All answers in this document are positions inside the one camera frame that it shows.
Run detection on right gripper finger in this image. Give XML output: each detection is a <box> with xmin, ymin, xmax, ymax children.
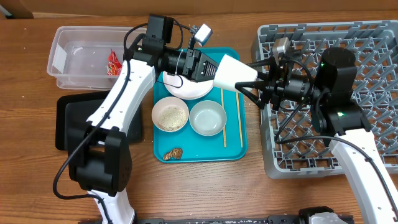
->
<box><xmin>234</xmin><ymin>81</ymin><xmax>266</xmax><ymax>109</ymax></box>
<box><xmin>247</xmin><ymin>58</ymin><xmax>275</xmax><ymax>78</ymax></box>

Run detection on white cup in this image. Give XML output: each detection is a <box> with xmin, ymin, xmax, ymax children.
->
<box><xmin>213</xmin><ymin>55</ymin><xmax>257</xmax><ymax>92</ymax></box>

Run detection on grey bowl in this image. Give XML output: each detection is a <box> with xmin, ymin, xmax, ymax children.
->
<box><xmin>189</xmin><ymin>100</ymin><xmax>223</xmax><ymax>136</ymax></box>

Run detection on pink bowl with rice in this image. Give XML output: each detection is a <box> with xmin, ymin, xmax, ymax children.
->
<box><xmin>152</xmin><ymin>96</ymin><xmax>189</xmax><ymax>133</ymax></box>

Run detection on red snack wrapper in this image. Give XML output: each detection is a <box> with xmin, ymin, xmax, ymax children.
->
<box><xmin>107</xmin><ymin>50</ymin><xmax>122</xmax><ymax>76</ymax></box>

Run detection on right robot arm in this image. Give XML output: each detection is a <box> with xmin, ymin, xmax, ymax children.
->
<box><xmin>234</xmin><ymin>47</ymin><xmax>397</xmax><ymax>223</ymax></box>

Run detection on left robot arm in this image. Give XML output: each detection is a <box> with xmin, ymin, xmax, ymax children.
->
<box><xmin>60</xmin><ymin>14</ymin><xmax>218</xmax><ymax>223</ymax></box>

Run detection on grey dishwasher rack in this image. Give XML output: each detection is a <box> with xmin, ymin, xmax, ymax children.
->
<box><xmin>251</xmin><ymin>20</ymin><xmax>397</xmax><ymax>179</ymax></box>

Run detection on clear plastic waste bin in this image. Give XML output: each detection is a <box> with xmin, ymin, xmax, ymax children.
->
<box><xmin>47</xmin><ymin>26</ymin><xmax>131</xmax><ymax>90</ymax></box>

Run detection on large white plate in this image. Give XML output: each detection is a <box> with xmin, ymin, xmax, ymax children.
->
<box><xmin>162</xmin><ymin>72</ymin><xmax>213</xmax><ymax>100</ymax></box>

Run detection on cooked rice pile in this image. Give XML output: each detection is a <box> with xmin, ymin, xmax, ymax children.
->
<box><xmin>158</xmin><ymin>106</ymin><xmax>187</xmax><ymax>131</ymax></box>

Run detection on left wooden chopstick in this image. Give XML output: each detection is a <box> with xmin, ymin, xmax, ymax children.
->
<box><xmin>220</xmin><ymin>88</ymin><xmax>227</xmax><ymax>148</ymax></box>

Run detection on teal serving tray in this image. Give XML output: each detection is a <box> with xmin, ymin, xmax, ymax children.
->
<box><xmin>153</xmin><ymin>88</ymin><xmax>248</xmax><ymax>163</ymax></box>

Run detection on brown food scrap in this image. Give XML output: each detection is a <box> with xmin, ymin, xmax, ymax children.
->
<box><xmin>163</xmin><ymin>148</ymin><xmax>183</xmax><ymax>161</ymax></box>

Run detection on black plastic tray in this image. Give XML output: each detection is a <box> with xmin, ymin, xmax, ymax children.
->
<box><xmin>55</xmin><ymin>90</ymin><xmax>143</xmax><ymax>151</ymax></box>

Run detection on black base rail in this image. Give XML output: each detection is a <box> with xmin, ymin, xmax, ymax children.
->
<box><xmin>77</xmin><ymin>205</ymin><xmax>355</xmax><ymax>224</ymax></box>

